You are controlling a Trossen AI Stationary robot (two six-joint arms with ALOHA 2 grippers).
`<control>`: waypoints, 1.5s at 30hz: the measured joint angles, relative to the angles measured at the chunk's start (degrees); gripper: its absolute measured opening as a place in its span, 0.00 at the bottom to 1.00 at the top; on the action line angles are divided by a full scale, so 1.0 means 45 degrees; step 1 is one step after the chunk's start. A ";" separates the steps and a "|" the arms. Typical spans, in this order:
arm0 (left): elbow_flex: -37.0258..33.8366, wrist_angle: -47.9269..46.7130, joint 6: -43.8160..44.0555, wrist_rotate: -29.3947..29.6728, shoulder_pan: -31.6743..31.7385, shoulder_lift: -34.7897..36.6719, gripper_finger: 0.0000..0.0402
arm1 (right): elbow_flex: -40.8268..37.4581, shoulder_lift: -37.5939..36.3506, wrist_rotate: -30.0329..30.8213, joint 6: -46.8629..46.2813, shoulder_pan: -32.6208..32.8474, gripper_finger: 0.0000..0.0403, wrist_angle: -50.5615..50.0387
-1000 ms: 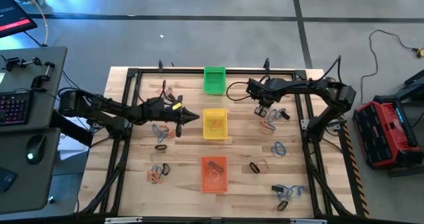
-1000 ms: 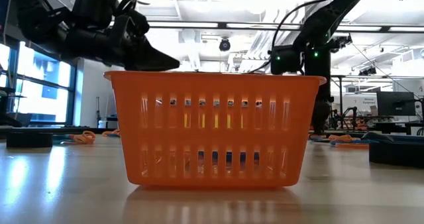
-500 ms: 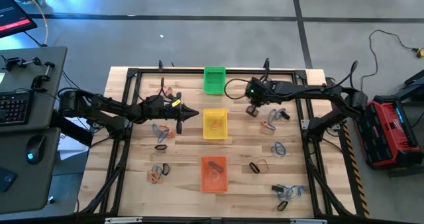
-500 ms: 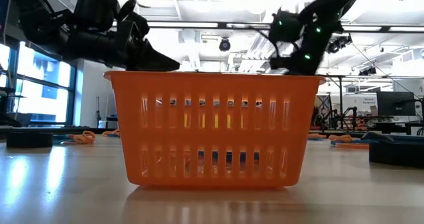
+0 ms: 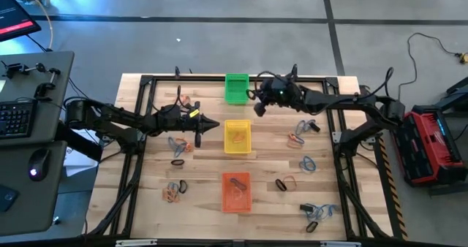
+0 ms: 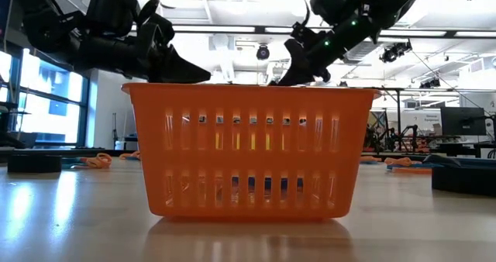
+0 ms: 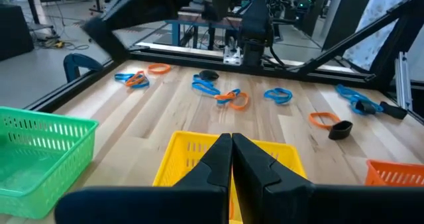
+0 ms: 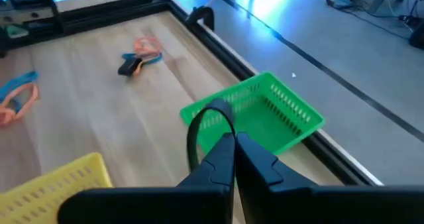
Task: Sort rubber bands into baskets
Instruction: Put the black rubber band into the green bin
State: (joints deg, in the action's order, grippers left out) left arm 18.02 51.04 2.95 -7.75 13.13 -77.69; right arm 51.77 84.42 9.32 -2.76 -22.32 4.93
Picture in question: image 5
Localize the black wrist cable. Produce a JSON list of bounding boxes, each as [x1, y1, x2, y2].
[[148, 85, 192, 117], [356, 66, 396, 102]]

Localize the black backlit keyboard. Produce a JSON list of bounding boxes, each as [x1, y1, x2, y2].
[[0, 99, 38, 140]]

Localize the red black tool case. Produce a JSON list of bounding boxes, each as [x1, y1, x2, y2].
[[388, 105, 468, 188]]

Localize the silver metal bracket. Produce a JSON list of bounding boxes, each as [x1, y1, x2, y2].
[[320, 240, 362, 247], [115, 238, 159, 247]]

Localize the yellow plastic basket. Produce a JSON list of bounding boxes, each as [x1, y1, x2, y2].
[[223, 119, 253, 155]]

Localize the black aluminium table frame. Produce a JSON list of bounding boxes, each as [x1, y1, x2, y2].
[[84, 64, 393, 245]]

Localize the black desk clamp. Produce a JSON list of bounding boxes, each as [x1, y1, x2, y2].
[[34, 67, 62, 99], [1, 61, 48, 80]]

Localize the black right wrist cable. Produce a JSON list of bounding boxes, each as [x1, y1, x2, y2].
[[356, 66, 396, 102]]

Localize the white paper sheet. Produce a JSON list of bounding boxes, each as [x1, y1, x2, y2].
[[63, 126, 107, 178]]

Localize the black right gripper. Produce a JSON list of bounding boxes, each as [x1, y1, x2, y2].
[[247, 77, 304, 118]]

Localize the yellow black hazard strip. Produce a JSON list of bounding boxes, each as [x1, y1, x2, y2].
[[360, 84, 410, 241]]

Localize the dark flat device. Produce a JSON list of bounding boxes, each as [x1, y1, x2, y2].
[[0, 183, 20, 213]]

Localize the blue items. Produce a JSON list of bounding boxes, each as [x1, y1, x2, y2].
[[167, 136, 184, 159]]

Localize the orange plastic basket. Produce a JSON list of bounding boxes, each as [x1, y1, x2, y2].
[[221, 172, 253, 214]]

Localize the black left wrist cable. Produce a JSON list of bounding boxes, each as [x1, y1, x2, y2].
[[148, 85, 192, 117]]

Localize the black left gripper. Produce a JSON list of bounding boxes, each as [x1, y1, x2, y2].
[[159, 102, 221, 148]]

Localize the tan floor cable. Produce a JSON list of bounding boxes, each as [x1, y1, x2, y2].
[[22, 0, 55, 51]]

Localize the black desk beam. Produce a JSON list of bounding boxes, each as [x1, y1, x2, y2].
[[54, 121, 104, 163]]

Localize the grey desk top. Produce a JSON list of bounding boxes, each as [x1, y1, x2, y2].
[[0, 50, 75, 148], [0, 140, 69, 237]]

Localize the black computer monitor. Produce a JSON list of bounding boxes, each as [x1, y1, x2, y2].
[[0, 0, 42, 43]]

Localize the black floor cable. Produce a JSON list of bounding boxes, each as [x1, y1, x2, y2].
[[397, 31, 462, 116]]

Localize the black computer mouse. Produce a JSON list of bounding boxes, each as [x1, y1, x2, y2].
[[28, 148, 52, 183]]

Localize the black stand base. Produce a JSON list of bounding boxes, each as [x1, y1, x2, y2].
[[434, 75, 468, 113]]

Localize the green plastic basket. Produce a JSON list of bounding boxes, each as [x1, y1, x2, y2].
[[224, 73, 251, 105]]

